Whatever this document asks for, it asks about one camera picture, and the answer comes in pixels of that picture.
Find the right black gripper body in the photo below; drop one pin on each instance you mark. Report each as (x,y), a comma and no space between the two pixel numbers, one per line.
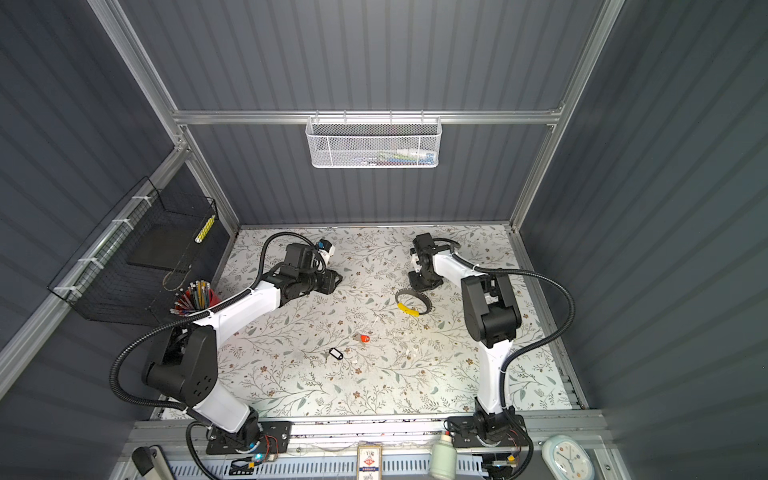
(422,282)

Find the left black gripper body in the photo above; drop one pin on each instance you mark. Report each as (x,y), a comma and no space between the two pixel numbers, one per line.
(318,282)

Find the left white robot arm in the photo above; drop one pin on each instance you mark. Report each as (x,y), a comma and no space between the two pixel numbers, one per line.
(183,364)

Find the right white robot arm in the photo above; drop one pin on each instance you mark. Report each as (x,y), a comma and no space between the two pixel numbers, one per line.
(491,317)

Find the black key tag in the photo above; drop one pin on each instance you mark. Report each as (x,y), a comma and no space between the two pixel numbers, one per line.
(336,354)

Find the yellow marker in basket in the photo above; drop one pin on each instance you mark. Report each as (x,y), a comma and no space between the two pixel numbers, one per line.
(205,229)

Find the red pencil cup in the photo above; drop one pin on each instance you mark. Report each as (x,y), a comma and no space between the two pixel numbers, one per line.
(196,297)

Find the pale green bottle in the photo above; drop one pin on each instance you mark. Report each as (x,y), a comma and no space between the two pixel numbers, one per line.
(443,458)

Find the small card box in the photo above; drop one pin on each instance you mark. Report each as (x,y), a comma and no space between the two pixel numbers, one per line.
(369,462)

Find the white analog clock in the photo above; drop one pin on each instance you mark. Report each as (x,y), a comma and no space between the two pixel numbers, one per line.
(567,459)

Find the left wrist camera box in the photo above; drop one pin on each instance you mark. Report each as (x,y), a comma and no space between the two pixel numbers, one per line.
(326,246)

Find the white mesh wall basket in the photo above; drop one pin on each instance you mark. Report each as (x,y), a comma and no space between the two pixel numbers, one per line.
(371,145)

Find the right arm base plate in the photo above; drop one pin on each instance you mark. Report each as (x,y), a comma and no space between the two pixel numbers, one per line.
(486,430)

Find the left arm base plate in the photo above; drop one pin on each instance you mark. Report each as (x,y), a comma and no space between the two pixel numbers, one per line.
(268,438)

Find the black wire wall basket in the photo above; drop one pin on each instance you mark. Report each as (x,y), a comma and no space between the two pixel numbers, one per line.
(130,273)

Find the slotted cable duct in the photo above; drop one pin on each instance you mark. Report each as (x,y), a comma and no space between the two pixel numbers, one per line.
(406,466)

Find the black handle tool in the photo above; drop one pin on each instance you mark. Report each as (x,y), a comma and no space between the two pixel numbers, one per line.
(151,463)

